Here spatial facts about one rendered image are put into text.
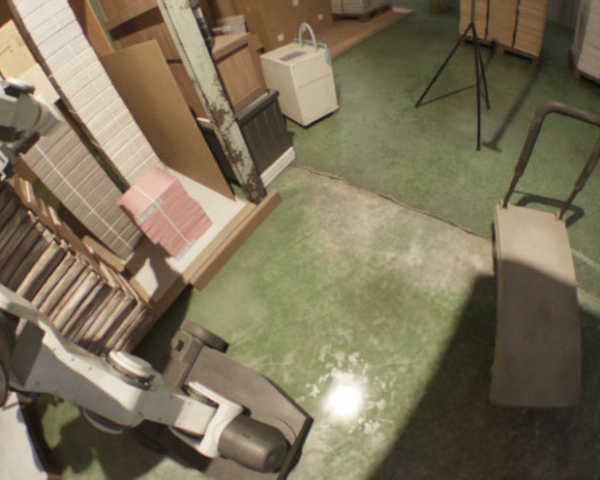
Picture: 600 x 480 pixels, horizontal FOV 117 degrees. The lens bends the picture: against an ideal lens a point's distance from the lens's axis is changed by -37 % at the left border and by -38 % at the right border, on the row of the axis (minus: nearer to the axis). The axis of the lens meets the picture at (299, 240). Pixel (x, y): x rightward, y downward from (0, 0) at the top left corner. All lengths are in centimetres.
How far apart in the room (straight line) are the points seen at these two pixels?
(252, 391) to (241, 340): 32
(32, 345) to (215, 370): 71
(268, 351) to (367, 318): 44
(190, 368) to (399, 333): 84
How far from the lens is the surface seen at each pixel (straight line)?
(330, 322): 126
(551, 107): 114
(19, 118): 72
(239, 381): 111
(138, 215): 134
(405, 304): 129
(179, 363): 122
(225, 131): 137
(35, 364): 67
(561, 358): 125
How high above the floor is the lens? 119
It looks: 54 degrees down
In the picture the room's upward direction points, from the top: 19 degrees counter-clockwise
